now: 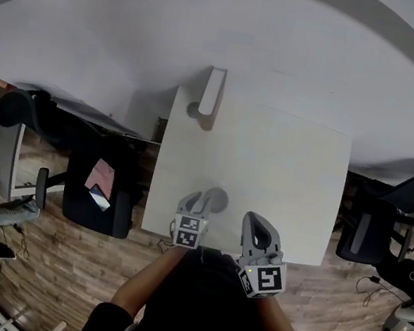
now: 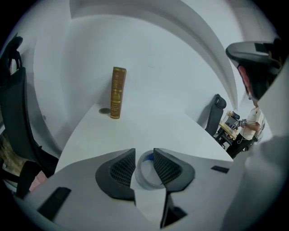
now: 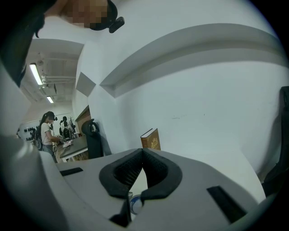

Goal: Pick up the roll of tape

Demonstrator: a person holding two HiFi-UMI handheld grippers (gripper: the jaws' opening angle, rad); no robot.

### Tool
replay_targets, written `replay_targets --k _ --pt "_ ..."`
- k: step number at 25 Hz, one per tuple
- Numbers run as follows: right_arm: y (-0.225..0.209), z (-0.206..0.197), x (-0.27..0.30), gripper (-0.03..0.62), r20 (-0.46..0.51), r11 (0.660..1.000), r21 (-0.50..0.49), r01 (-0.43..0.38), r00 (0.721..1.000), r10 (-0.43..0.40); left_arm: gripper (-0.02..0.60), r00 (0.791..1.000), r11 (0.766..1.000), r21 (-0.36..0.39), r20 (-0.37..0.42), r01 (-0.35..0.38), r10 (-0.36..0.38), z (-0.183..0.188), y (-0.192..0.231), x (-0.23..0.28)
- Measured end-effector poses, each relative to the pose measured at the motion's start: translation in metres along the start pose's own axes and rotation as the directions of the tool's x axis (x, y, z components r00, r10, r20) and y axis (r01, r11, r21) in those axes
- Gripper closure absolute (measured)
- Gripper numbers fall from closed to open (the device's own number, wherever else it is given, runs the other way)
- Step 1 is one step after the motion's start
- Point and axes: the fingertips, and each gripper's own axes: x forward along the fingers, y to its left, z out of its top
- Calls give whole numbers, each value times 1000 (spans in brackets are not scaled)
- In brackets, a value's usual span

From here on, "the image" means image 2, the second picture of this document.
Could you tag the white table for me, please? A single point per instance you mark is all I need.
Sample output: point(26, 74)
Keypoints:
point(146, 130)

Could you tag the grey tape roll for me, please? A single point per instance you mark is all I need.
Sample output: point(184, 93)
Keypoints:
point(138, 178)

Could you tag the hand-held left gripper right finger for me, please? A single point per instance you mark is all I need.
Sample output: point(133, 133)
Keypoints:
point(198, 191)

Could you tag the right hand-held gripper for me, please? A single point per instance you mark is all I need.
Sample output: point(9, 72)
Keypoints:
point(266, 180)

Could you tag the light wooden table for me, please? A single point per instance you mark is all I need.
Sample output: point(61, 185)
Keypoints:
point(228, 132)

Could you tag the black office chair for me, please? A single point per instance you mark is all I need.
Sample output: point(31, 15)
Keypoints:
point(18, 112)
point(214, 117)

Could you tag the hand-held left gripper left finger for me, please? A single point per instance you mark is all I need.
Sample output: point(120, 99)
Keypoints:
point(90, 203)

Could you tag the brown hardcover book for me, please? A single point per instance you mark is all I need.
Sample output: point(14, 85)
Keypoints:
point(117, 94)

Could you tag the dark round coaster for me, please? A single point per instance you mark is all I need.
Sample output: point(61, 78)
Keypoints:
point(104, 111)

